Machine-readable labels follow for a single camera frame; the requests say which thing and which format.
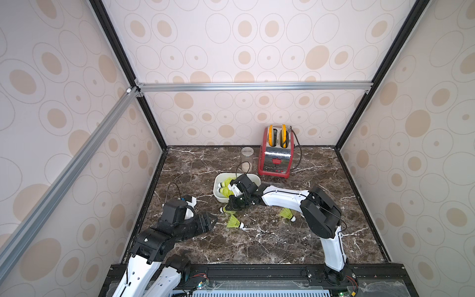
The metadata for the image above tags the green shuttlecock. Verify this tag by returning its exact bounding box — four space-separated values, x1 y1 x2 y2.
219 178 233 188
220 206 236 215
218 188 234 198
279 208 296 222
226 214 244 229

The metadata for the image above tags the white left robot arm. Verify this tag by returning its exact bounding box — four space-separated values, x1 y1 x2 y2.
113 207 218 297

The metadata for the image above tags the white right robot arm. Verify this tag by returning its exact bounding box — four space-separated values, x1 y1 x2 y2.
221 184 348 285

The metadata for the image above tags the clear jar with white lid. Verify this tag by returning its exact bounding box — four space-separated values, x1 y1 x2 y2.
241 147 254 173

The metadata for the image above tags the red silver toaster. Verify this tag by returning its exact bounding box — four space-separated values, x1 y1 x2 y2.
258 124 295 178

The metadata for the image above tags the silver aluminium crossbar back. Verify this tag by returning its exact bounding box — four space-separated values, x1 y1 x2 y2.
138 81 373 92

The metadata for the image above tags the silver aluminium crossbar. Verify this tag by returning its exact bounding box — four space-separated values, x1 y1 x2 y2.
1 87 139 282
138 81 373 92

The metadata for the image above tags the silver aluminium crossbar left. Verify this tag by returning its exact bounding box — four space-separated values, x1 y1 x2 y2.
1 87 139 282

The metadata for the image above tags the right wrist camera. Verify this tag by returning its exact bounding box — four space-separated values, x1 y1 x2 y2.
228 174 258 197

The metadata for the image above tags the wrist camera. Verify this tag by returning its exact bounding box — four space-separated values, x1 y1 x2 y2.
228 174 258 197
158 195 197 226

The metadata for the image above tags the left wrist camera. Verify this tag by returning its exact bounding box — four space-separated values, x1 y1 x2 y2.
158 195 197 226

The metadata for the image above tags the black toaster power cable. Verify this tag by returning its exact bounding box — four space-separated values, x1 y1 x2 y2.
290 125 303 172

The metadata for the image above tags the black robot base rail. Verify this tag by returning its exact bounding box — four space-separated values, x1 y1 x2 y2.
170 263 418 297

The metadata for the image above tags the black corner frame post left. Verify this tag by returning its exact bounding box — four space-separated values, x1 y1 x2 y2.
89 0 168 151

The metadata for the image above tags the black corner frame post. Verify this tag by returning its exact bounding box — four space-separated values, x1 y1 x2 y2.
335 0 430 153
89 0 168 151

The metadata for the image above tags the black corner frame post right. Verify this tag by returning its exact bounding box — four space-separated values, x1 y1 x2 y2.
335 0 430 153

